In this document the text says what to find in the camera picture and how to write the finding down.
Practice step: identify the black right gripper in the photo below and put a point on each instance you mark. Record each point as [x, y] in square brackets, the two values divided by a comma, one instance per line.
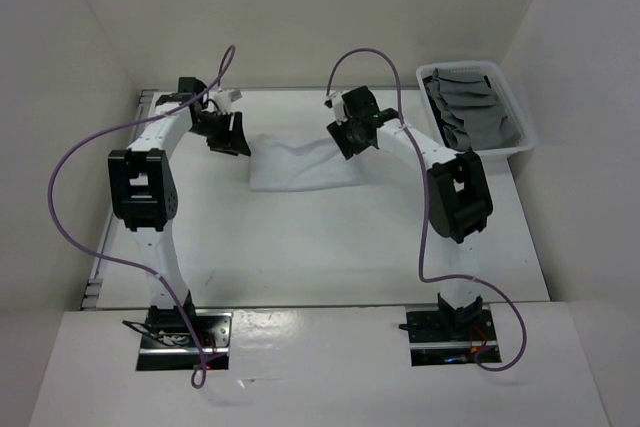
[338, 132]

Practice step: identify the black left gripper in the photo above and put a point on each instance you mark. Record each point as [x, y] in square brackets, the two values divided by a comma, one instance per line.
[233, 141]

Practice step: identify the white skirt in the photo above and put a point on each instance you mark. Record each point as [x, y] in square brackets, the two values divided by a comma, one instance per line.
[288, 163]

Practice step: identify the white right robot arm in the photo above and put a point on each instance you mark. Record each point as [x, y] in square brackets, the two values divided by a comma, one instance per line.
[456, 198]

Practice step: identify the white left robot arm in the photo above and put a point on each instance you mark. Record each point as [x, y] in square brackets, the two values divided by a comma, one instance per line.
[144, 194]

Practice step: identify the grey skirts in basket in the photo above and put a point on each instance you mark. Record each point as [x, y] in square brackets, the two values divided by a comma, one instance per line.
[470, 114]

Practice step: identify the white plastic basket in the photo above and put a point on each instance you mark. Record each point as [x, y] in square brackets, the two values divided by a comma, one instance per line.
[525, 140]

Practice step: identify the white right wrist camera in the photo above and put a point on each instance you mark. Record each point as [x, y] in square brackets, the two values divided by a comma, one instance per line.
[335, 102]

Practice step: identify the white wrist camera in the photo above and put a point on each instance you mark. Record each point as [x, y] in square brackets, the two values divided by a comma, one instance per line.
[335, 102]
[223, 99]

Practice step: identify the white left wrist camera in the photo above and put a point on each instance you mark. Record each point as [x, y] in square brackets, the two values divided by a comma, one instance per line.
[223, 99]

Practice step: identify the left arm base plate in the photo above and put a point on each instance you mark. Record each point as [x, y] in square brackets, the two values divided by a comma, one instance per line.
[200, 342]

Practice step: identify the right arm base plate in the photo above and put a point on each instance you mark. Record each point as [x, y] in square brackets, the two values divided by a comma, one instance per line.
[430, 344]

